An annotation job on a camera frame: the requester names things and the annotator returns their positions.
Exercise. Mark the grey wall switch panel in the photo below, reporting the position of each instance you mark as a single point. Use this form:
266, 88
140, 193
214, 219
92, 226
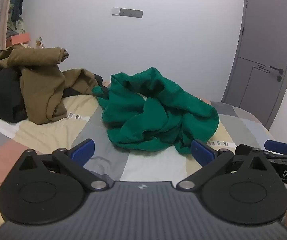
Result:
131, 13

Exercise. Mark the green hoodie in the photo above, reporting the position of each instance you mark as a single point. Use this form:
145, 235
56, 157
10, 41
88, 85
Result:
158, 110

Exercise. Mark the white wall switch plate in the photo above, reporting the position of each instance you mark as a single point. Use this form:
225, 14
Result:
116, 11

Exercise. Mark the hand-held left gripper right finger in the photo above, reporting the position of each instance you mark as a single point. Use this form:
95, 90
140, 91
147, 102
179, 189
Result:
203, 152

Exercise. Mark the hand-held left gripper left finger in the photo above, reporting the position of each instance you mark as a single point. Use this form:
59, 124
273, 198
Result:
82, 152

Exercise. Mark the black door lock knob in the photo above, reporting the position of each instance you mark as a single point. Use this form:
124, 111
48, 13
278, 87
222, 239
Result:
279, 78

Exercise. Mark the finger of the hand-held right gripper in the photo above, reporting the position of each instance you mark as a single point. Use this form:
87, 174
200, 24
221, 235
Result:
277, 145
243, 148

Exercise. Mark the patchwork quilt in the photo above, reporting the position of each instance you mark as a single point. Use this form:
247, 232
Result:
146, 165

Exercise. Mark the brown garment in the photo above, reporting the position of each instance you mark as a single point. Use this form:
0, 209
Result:
41, 85

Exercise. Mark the grey door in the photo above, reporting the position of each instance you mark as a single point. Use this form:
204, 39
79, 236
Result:
263, 30

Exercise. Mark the pink box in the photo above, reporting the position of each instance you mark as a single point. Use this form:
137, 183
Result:
21, 39

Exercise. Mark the black garment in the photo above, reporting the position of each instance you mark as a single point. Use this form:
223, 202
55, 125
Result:
1, 92

